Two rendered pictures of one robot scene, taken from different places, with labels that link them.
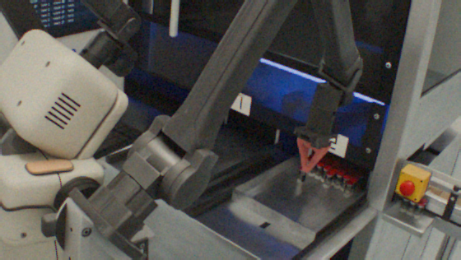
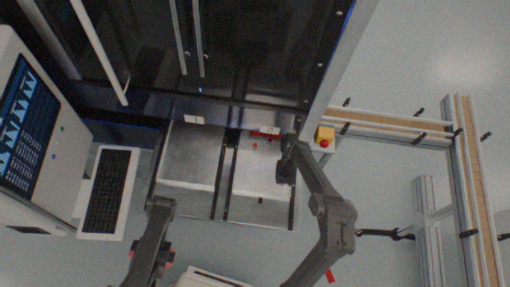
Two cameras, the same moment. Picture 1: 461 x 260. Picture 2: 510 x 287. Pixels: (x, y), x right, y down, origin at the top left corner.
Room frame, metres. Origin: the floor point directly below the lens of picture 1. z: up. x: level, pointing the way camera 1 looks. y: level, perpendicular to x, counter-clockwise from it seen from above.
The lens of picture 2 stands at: (0.70, 0.24, 2.43)
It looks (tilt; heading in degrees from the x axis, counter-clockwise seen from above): 65 degrees down; 321
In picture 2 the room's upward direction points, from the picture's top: 9 degrees clockwise
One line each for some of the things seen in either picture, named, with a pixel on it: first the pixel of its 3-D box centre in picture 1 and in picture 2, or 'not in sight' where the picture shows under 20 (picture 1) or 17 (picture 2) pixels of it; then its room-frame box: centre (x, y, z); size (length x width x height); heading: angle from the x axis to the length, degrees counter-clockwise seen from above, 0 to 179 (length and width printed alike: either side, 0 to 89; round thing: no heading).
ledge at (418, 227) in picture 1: (411, 215); (321, 139); (1.13, -0.55, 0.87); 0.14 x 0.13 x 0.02; 142
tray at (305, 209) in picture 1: (308, 191); (265, 159); (1.17, -0.24, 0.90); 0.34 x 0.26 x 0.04; 142
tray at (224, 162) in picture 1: (216, 146); (192, 149); (1.38, 0.02, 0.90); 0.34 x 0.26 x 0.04; 142
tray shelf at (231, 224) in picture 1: (243, 183); (226, 170); (1.22, -0.07, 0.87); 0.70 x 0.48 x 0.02; 52
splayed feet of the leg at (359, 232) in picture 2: not in sight; (394, 235); (0.53, -0.95, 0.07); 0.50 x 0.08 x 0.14; 52
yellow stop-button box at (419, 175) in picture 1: (413, 181); (324, 134); (1.11, -0.51, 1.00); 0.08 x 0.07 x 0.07; 142
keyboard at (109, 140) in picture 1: (90, 146); (107, 188); (1.43, 0.44, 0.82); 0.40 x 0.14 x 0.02; 146
